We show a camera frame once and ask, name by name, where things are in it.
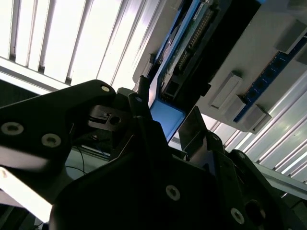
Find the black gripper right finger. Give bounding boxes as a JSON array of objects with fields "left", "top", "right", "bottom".
[{"left": 178, "top": 106, "right": 307, "bottom": 230}]

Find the hard disk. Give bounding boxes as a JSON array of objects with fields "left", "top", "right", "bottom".
[{"left": 146, "top": 0, "right": 262, "bottom": 142}]

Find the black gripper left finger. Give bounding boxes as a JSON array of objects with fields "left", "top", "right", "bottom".
[{"left": 0, "top": 75, "right": 190, "bottom": 204}]

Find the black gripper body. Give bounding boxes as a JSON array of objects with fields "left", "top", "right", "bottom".
[{"left": 49, "top": 146, "right": 231, "bottom": 230}]

